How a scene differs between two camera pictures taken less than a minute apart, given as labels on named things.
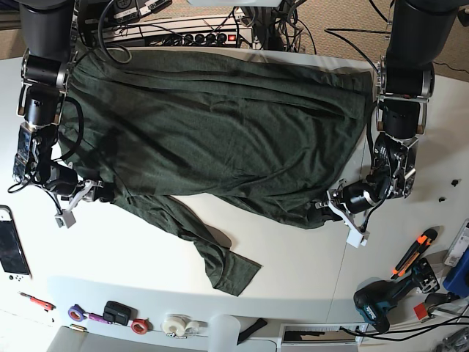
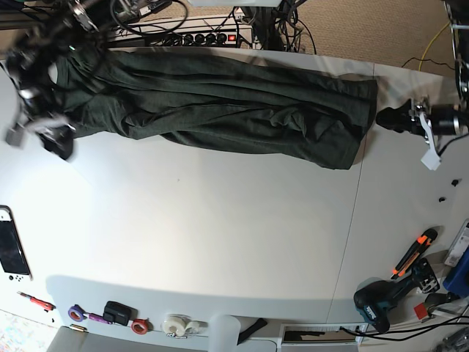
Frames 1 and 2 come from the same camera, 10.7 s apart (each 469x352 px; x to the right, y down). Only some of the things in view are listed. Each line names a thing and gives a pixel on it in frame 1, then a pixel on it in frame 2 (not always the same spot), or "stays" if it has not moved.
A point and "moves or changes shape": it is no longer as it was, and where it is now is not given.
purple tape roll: [76, 313] stays
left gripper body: [64, 180] to [43, 108]
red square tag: [421, 311] stays
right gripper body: [350, 199] to [436, 119]
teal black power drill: [373, 299] stays
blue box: [457, 280] stays
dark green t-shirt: [277, 136] moves or changes shape
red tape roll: [139, 325] stays
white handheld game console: [14, 268] stays
